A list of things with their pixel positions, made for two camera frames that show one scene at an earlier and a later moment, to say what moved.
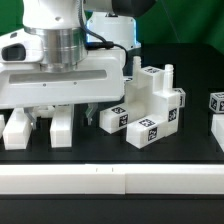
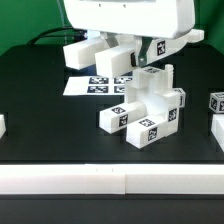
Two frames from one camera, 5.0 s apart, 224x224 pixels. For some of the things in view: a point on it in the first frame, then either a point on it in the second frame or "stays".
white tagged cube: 216,102 stays
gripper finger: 29,113 -> 111,40
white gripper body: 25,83 -> 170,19
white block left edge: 2,125 stays
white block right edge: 217,129 stays
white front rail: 113,179 stays
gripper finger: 89,111 -> 142,54
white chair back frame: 16,132 -> 95,50
